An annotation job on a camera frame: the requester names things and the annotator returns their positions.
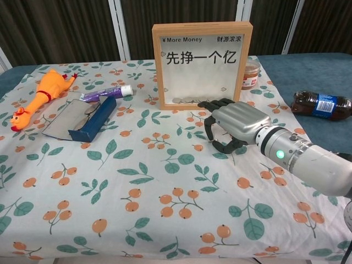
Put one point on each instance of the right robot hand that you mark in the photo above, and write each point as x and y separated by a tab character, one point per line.
242	118

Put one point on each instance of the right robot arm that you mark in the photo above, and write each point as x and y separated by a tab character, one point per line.
302	156

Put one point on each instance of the clear jar with orange contents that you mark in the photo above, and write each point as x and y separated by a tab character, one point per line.
250	74

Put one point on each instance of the cola bottle with blue label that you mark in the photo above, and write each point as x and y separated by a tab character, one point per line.
305	104

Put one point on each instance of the floral print tablecloth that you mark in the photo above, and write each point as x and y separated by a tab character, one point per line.
165	220

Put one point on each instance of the purple toothpaste tube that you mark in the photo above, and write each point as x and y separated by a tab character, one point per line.
110	92

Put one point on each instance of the blue glasses case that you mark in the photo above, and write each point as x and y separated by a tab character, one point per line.
93	121

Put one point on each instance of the thin-framed eyeglasses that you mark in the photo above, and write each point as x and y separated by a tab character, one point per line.
89	110

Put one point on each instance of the orange rubber chicken toy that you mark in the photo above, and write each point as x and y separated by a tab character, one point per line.
52	88

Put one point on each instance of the wooden money box frame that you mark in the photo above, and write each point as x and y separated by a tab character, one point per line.
202	77

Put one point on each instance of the white partition frame post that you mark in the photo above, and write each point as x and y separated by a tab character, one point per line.
291	27
119	27
243	11
4	60

